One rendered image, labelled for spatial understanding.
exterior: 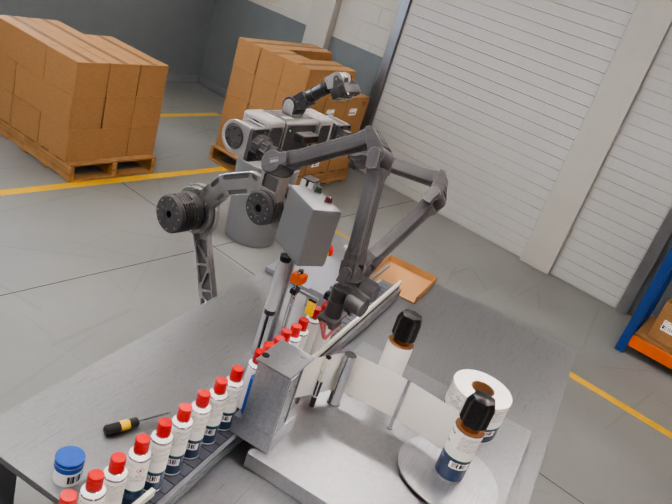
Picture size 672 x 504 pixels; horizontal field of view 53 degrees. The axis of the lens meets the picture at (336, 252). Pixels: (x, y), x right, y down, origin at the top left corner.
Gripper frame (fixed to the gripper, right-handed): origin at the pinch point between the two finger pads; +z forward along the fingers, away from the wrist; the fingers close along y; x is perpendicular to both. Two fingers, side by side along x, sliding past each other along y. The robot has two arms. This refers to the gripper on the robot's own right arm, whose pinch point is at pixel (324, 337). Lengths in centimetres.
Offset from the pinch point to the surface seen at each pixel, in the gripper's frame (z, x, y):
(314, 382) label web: 4.3, -7.5, -17.9
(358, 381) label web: 3.0, -17.8, -7.9
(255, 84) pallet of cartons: 25, 245, 331
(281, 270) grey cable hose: -22.7, 15.5, -14.0
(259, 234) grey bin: 93, 143, 215
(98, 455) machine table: 17, 24, -73
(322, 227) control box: -40.8, 7.9, -11.9
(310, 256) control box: -31.0, 8.3, -12.9
